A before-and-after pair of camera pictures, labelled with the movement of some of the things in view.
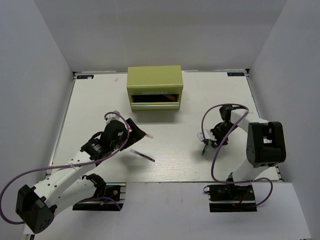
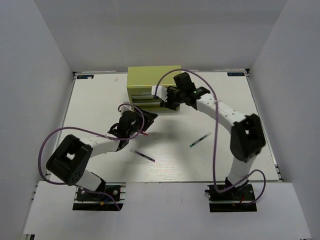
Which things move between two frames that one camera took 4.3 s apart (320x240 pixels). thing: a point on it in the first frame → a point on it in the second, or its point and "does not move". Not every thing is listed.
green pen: (204, 149) → (206, 136)
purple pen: (142, 155) does not move
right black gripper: (216, 143) → (168, 104)
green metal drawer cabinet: (155, 88) does not move
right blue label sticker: (235, 74) does not move
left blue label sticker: (85, 76) does not move
